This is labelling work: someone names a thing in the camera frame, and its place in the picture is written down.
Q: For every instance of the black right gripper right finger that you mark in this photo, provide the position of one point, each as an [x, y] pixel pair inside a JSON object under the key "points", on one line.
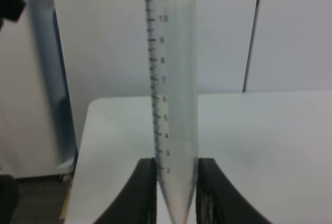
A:
{"points": [[218, 201]]}

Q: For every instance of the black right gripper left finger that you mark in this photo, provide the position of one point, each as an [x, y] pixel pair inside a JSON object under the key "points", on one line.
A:
{"points": [[137, 201]]}

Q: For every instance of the clear tube green cap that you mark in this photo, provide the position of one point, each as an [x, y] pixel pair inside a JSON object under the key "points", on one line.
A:
{"points": [[172, 55]]}

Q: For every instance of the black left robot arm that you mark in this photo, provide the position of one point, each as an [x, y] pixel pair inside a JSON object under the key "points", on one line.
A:
{"points": [[11, 10]]}

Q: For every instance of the white cabinet blue edge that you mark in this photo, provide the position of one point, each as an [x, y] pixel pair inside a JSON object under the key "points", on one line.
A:
{"points": [[50, 58]]}

